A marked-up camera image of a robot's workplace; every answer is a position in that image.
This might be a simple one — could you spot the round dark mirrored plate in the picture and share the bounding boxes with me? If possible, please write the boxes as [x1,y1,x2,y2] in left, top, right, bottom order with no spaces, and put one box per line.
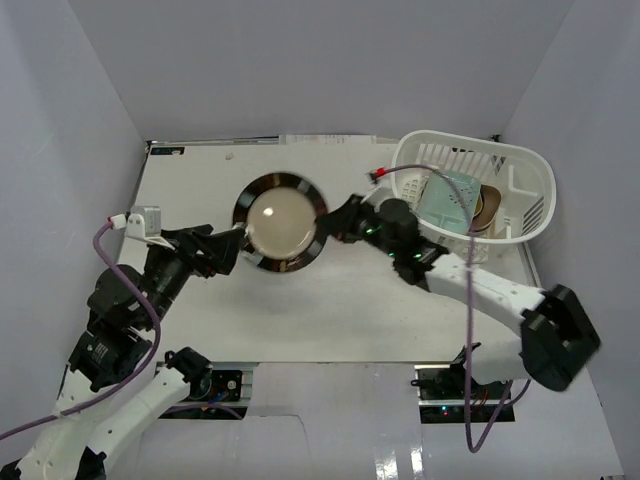
[232,171,328,274]

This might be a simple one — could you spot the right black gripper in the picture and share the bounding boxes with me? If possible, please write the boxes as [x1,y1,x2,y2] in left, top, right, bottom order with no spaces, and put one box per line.
[315,194,399,260]

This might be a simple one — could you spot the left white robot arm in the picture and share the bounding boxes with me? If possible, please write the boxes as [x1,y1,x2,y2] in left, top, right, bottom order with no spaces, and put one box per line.
[1,224,245,479]

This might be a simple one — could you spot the brown square plate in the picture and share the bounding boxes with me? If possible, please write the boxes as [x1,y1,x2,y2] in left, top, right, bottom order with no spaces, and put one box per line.
[468,184,502,234]

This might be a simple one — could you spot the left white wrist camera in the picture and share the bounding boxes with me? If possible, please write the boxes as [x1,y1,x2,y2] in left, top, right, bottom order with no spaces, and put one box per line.
[108,205,174,250]

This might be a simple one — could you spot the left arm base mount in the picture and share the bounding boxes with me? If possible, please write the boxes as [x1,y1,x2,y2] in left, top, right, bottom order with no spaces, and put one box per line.
[160,369,250,420]

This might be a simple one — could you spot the papers at table back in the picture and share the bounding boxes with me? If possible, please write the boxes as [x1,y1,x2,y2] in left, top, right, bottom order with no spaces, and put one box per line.
[278,134,377,146]

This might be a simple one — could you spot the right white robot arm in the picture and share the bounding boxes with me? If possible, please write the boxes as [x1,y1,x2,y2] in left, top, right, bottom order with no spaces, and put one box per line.
[316,195,601,399]

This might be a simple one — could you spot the light green rectangular plate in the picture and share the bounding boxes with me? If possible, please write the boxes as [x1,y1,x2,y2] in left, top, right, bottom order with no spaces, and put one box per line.
[417,171,481,235]

